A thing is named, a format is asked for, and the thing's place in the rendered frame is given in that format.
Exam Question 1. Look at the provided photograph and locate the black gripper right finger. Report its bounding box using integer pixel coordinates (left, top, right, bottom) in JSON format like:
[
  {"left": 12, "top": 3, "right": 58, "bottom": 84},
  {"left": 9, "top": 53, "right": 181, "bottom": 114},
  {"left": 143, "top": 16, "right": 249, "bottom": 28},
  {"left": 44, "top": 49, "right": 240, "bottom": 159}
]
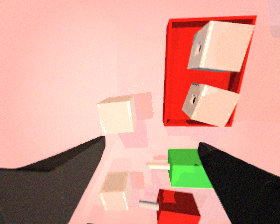
[{"left": 197, "top": 142, "right": 280, "bottom": 224}]

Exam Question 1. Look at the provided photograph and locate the red tray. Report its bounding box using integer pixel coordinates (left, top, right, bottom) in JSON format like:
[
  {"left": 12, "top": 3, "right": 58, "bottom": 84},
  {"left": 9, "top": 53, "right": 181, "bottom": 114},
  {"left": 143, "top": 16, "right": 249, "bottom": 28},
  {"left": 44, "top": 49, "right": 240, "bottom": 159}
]
[{"left": 162, "top": 15, "right": 257, "bottom": 127}]

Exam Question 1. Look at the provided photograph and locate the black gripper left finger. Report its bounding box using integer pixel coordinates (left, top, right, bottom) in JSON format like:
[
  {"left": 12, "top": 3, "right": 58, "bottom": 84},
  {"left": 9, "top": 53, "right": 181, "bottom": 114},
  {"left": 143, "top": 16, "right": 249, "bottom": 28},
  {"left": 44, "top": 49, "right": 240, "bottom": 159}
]
[{"left": 0, "top": 136, "right": 106, "bottom": 224}]

